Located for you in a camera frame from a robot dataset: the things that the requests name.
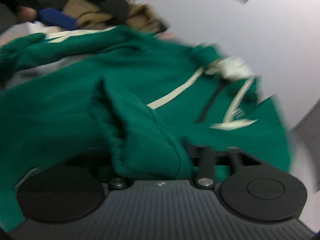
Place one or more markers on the person's left hand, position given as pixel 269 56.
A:
pixel 27 13

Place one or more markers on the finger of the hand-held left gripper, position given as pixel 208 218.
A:
pixel 115 5
pixel 57 17

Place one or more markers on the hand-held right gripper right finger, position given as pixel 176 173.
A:
pixel 206 162

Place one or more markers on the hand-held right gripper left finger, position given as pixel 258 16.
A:
pixel 118 183

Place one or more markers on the patchwork blanket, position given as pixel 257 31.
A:
pixel 306 170

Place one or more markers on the green hoodie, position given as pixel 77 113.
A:
pixel 125 100

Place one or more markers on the brown jacket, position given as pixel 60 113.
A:
pixel 100 15

